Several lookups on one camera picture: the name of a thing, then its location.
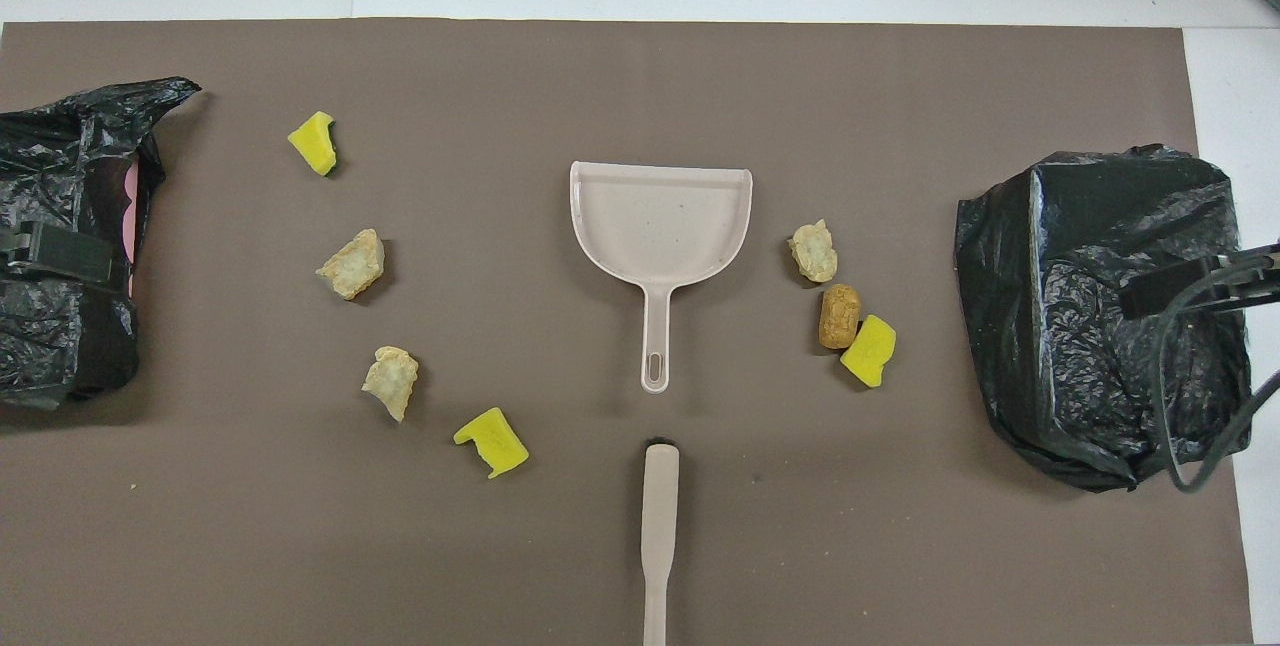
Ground pink plastic bin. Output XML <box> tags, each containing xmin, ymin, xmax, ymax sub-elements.
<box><xmin>120</xmin><ymin>158</ymin><xmax>141</xmax><ymax>299</ymax></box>

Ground brown foam chunk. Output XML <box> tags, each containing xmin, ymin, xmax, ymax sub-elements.
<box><xmin>818</xmin><ymin>284</ymin><xmax>862</xmax><ymax>350</ymax></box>

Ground croissant piece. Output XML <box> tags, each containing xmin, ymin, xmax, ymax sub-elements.
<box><xmin>316</xmin><ymin>228</ymin><xmax>386</xmax><ymax>301</ymax></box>

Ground beige plastic dustpan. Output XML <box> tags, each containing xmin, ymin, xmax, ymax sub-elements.
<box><xmin>570</xmin><ymin>161</ymin><xmax>754</xmax><ymax>395</ymax></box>

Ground beige brush with black bristles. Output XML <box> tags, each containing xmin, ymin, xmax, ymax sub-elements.
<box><xmin>641</xmin><ymin>438</ymin><xmax>682</xmax><ymax>646</ymax></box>

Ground yellow sponge piece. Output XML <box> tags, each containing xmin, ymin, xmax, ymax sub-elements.
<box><xmin>840</xmin><ymin>314</ymin><xmax>897</xmax><ymax>389</ymax></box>
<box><xmin>453</xmin><ymin>407</ymin><xmax>530</xmax><ymax>480</ymax></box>
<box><xmin>287</xmin><ymin>111</ymin><xmax>338</xmax><ymax>177</ymax></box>

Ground black plastic trash bag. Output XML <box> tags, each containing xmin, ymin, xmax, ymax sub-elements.
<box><xmin>954</xmin><ymin>144</ymin><xmax>1254</xmax><ymax>494</ymax></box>
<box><xmin>0</xmin><ymin>77</ymin><xmax>202</xmax><ymax>412</ymax></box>

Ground beige foam chunk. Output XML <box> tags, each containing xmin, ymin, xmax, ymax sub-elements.
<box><xmin>788</xmin><ymin>219</ymin><xmax>839</xmax><ymax>284</ymax></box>
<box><xmin>362</xmin><ymin>346</ymin><xmax>419</xmax><ymax>423</ymax></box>

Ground brown paper table mat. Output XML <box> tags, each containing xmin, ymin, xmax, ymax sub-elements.
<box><xmin>0</xmin><ymin>19</ymin><xmax>1253</xmax><ymax>646</ymax></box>

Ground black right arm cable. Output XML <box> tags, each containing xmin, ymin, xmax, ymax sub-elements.
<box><xmin>1150</xmin><ymin>266</ymin><xmax>1280</xmax><ymax>493</ymax></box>

